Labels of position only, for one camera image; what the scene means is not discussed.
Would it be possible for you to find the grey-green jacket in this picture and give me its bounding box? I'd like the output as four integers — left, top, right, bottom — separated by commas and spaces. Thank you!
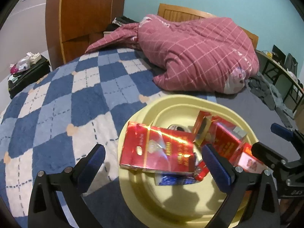
247, 72, 295, 129

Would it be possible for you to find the black bag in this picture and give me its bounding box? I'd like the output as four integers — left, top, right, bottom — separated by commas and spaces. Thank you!
284, 53, 299, 75

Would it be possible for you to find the red box with grey label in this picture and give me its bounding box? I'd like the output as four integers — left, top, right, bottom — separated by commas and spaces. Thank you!
202, 116, 248, 167

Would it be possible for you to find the brown wooden wardrobe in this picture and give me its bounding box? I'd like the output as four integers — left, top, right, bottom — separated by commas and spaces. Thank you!
45, 0, 128, 65

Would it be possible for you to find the blue packet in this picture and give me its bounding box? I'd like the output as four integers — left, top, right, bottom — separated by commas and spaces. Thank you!
154, 172, 199, 186

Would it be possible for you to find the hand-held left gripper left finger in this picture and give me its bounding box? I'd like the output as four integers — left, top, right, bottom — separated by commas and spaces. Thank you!
28, 143, 106, 228

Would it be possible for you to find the small red item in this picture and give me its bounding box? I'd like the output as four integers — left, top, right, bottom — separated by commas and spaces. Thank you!
193, 160, 210, 181

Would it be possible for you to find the black monitor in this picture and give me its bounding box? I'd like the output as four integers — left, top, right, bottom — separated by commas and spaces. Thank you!
272, 44, 287, 63

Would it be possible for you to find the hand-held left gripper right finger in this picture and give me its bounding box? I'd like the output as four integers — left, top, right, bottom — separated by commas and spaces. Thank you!
201, 143, 281, 228

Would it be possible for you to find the wooden desk with black legs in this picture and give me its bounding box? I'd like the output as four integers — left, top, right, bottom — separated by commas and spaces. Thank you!
255, 49, 304, 115

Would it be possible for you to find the yellow plastic basin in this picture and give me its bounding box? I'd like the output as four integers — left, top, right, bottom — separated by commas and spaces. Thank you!
117, 94, 260, 228

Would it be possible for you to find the blue checked blanket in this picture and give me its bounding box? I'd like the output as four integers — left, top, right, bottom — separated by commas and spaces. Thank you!
0, 48, 215, 228

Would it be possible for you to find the white bag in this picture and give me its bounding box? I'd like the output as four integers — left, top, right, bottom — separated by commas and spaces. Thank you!
287, 68, 299, 82

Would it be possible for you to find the large glossy red carton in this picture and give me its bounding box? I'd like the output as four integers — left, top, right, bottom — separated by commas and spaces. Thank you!
119, 121, 198, 174

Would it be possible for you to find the small red box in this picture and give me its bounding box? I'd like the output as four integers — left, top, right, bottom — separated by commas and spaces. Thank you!
192, 110, 213, 146

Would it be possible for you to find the black clothes pile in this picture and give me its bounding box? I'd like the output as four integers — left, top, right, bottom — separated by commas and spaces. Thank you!
104, 16, 139, 33

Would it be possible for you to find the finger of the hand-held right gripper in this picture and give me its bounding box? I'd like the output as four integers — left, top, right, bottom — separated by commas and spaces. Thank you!
271, 123, 304, 145
251, 142, 289, 170

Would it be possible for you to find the red and white box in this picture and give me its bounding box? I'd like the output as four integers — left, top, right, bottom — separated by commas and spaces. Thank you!
234, 144, 268, 174

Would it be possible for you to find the wooden headboard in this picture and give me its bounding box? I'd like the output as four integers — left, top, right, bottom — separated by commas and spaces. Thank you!
157, 3, 259, 51

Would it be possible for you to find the pink checked quilt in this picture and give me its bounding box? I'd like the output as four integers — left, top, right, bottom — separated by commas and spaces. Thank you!
85, 14, 260, 94

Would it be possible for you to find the clutter of small packets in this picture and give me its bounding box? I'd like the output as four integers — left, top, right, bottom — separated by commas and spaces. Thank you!
9, 51, 41, 77

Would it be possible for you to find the black bedside case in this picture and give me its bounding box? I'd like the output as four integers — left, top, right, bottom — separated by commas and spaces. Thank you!
8, 55, 51, 100

